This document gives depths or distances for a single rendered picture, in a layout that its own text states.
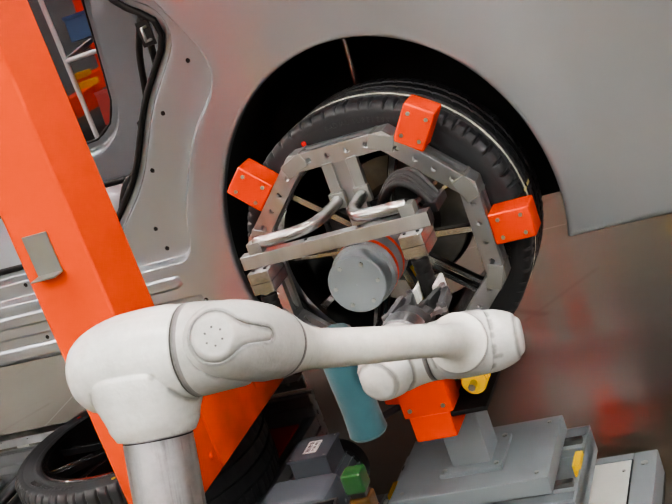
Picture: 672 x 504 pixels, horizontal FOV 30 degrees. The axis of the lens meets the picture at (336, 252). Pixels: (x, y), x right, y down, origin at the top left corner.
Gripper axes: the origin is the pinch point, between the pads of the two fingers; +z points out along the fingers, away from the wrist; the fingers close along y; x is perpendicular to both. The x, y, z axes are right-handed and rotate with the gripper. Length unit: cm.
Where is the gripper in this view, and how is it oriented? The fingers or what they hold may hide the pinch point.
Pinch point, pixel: (429, 288)
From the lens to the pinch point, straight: 250.8
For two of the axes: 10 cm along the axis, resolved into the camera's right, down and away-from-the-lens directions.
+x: -3.3, -9.0, -2.7
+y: 9.0, -2.2, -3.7
